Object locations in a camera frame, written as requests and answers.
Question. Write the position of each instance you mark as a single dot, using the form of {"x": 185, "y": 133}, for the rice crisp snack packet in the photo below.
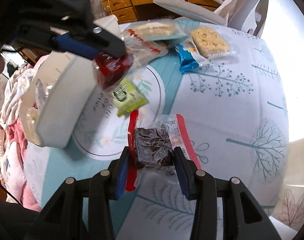
{"x": 209, "y": 44}

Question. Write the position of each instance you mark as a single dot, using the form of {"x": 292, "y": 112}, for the dark chocolate brownie packet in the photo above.
{"x": 151, "y": 144}

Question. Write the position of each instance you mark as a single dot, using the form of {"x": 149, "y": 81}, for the white paper bag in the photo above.
{"x": 226, "y": 8}

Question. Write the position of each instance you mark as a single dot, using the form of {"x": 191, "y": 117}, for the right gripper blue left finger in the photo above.
{"x": 121, "y": 172}

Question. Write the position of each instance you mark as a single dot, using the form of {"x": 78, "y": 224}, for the white plastic storage bin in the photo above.
{"x": 53, "y": 102}

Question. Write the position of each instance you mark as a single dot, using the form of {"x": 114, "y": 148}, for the pink blanket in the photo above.
{"x": 13, "y": 143}

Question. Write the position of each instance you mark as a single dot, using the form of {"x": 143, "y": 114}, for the red candy packet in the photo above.
{"x": 111, "y": 70}

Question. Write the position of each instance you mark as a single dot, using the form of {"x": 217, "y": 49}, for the Fuji snow bread packet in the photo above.
{"x": 159, "y": 30}

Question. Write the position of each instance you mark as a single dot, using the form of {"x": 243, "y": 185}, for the wooden desk with drawers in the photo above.
{"x": 127, "y": 11}

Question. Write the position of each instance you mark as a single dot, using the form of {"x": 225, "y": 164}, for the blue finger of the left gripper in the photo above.
{"x": 67, "y": 44}

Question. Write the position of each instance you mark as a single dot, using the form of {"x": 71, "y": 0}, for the green pineapple cake packet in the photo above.
{"x": 126, "y": 98}

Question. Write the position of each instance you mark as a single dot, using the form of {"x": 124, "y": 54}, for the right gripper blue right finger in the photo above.
{"x": 185, "y": 170}

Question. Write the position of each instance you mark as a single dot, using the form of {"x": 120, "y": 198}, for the large clear bread packet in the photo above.
{"x": 143, "y": 51}

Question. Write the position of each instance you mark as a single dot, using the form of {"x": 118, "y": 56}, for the blue foil candy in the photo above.
{"x": 187, "y": 62}

